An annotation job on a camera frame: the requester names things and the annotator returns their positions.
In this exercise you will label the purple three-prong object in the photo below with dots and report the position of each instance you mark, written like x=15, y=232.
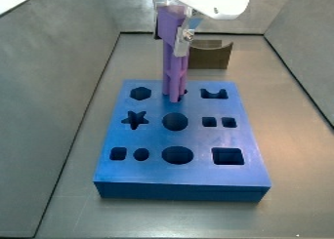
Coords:
x=175, y=66

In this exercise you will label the black curved fixture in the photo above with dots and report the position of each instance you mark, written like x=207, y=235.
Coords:
x=210, y=54

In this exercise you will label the blue shape-sorter block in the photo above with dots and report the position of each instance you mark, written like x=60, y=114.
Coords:
x=181, y=151

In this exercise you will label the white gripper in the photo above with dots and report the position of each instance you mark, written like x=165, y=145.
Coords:
x=217, y=9

